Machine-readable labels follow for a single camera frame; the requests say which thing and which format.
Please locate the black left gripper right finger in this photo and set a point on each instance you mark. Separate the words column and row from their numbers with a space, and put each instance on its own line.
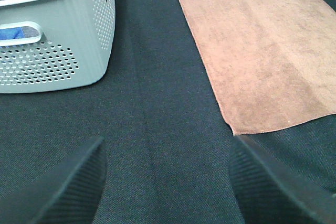
column 268, row 192

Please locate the grey perforated laundry basket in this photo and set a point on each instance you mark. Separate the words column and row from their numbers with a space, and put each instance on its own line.
column 72, row 48

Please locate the blue cloth in basket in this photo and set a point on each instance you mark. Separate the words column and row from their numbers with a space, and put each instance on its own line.
column 12, row 33

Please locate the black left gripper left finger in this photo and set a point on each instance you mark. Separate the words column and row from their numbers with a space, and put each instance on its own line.
column 69, row 193

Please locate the brown towel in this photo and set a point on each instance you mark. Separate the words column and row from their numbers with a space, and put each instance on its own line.
column 271, row 63

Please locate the grey cloth in basket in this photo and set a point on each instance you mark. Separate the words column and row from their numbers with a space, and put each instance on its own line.
column 29, row 32

